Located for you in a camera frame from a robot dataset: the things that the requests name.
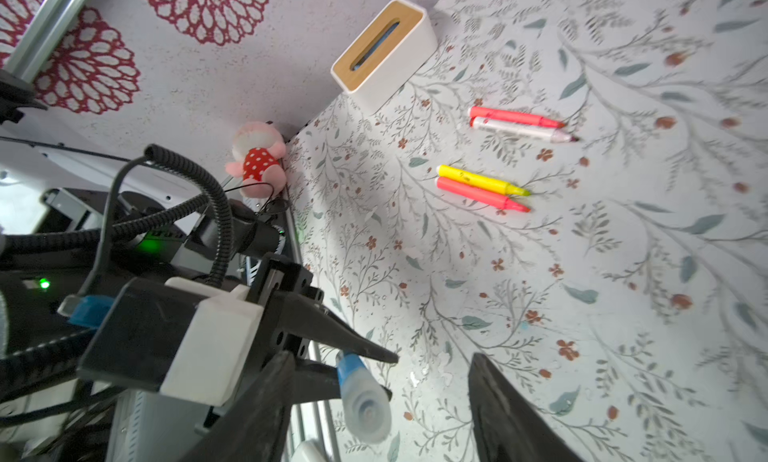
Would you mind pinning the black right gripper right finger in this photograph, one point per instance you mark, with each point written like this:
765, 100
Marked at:
506, 428

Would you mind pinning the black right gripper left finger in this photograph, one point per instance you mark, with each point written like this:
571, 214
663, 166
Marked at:
255, 428

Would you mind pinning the white wooden-top tissue box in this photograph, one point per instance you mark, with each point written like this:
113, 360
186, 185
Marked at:
385, 55

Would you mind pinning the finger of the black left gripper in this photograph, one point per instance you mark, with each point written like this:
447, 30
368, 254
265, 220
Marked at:
315, 382
306, 318

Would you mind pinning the pink highlighter pen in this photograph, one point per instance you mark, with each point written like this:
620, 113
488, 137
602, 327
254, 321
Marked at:
514, 117

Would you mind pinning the red-pink highlighter pen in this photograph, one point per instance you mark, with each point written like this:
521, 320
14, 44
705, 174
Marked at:
477, 194

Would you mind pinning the white pink-tip marker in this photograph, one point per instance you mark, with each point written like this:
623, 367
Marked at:
553, 135

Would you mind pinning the yellow highlighter pen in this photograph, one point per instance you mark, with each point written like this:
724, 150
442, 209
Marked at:
480, 181

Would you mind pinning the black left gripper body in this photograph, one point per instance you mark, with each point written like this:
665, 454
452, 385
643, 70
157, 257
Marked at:
276, 273

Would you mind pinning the blue marker pen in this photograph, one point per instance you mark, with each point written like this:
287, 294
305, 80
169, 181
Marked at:
366, 406

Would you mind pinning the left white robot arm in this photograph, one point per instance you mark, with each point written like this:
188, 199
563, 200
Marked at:
107, 220

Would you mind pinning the pink plush toy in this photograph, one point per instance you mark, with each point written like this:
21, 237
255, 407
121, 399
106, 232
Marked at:
258, 149

